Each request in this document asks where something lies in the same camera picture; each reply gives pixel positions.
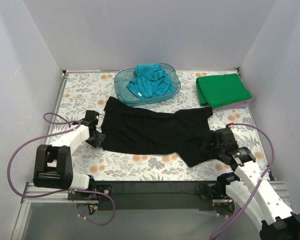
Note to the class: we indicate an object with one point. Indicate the clear blue plastic basket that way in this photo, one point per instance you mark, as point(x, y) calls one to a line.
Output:
point(125, 96)

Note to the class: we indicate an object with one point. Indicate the teal t shirt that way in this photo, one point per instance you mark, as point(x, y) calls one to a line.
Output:
point(150, 81)

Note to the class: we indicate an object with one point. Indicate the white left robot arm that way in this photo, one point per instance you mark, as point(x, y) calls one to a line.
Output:
point(53, 163)

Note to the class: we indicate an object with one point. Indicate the folded lilac t shirt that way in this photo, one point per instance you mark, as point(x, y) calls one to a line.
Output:
point(237, 105)

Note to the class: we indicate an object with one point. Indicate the folded green t shirt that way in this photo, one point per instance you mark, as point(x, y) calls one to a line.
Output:
point(219, 91)

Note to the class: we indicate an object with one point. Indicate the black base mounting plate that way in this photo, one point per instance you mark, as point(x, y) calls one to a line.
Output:
point(163, 195)

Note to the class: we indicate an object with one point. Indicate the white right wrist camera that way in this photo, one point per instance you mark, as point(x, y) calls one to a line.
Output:
point(236, 132)

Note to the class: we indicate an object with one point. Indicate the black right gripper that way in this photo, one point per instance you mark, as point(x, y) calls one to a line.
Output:
point(213, 144)

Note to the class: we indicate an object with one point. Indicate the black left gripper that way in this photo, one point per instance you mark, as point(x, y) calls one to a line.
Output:
point(96, 139)

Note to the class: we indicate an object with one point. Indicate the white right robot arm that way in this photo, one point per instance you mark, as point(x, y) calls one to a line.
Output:
point(249, 187)

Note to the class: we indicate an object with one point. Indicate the floral table mat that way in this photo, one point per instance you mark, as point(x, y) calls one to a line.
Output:
point(83, 91)

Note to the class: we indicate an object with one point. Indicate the black t shirt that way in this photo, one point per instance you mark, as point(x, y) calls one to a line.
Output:
point(139, 131)

